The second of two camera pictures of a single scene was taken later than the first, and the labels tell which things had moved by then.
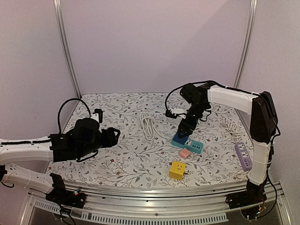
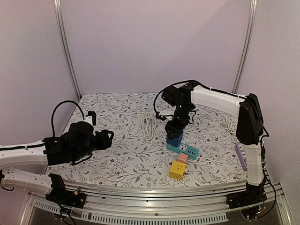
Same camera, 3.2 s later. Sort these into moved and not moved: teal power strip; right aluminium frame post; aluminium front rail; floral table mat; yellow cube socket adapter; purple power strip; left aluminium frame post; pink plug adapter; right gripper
Moved: pink plug adapter; teal power strip; right gripper
Not moved: floral table mat; left aluminium frame post; purple power strip; right aluminium frame post; aluminium front rail; yellow cube socket adapter
